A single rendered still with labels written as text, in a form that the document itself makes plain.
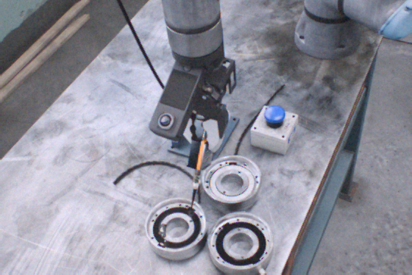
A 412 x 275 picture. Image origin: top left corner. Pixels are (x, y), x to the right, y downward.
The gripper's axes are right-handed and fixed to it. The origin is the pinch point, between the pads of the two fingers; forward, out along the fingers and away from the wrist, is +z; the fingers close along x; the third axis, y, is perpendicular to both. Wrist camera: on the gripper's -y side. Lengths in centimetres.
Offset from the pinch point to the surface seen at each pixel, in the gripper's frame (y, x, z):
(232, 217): -5.2, -7.0, 9.7
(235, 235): -7.7, -8.6, 10.7
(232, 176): 3.6, -3.2, 11.2
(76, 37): 111, 132, 93
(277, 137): 13.3, -8.4, 8.7
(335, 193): 49, -15, 69
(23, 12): 103, 154, 78
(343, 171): 58, -15, 69
